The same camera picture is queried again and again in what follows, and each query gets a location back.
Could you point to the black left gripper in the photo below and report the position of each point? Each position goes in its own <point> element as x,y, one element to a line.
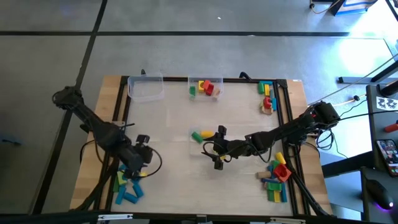
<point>138,158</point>

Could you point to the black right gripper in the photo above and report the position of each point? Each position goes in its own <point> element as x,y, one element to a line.
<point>233,147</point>

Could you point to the blue wooden block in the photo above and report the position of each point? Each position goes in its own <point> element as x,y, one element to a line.
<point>270,169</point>
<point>122,168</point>

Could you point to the yellow wooden cylinder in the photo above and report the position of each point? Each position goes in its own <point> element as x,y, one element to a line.
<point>206,134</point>
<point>280,158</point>

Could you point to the green wooden plank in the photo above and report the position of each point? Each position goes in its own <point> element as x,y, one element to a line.
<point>116,185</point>
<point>270,195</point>

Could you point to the long blue wooden cylinder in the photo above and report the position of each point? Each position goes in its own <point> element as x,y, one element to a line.
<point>120,194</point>

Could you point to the natural wooden block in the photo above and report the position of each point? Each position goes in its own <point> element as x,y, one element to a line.
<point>216,92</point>
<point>267,111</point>

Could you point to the red wooden arch block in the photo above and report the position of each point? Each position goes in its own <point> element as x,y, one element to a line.
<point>210,90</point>

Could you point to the yellow wooden arch block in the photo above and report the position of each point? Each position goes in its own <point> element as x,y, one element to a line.
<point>201,86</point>

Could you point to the orange-red wooden arch block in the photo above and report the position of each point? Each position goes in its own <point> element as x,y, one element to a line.
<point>206,84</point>

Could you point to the large red wooden arch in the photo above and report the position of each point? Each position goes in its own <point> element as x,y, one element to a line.
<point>282,173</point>

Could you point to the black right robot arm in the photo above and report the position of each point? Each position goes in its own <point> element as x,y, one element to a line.
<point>289,129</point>

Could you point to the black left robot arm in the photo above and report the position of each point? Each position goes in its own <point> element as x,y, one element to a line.
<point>93,124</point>

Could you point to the clear plastic bin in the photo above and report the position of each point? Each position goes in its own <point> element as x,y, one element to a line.
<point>199,97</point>
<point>146,93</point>
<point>199,151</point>

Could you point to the dark blue wooden plank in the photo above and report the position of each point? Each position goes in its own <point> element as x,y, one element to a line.
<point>270,180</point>

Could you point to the yellow wooden plank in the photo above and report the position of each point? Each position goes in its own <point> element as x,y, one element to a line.
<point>277,196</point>

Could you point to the teal wooden plank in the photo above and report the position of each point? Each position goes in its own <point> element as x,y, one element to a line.
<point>266,82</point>

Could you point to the grey floor stand bar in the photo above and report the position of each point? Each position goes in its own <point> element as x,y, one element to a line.
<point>351,80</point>

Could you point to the black desk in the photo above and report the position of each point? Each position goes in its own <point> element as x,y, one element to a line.
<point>373,130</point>

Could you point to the black computer mouse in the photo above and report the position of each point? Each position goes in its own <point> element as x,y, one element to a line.
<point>379,193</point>

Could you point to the smartphone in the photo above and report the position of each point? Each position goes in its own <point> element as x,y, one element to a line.
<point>387,157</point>

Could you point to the printed black-white marker sheet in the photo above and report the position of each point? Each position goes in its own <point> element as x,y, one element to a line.
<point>386,102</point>

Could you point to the orange marker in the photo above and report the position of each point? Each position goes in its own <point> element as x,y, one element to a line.
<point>391,127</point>

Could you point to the blue box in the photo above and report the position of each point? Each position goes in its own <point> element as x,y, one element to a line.
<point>354,7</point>

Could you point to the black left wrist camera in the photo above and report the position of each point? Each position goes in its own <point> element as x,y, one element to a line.
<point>143,139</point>

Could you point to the silver metal bracket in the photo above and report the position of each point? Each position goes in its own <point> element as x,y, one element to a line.
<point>287,220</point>
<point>115,216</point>

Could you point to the black aluminium table frame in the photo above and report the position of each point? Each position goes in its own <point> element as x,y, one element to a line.
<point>175,79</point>

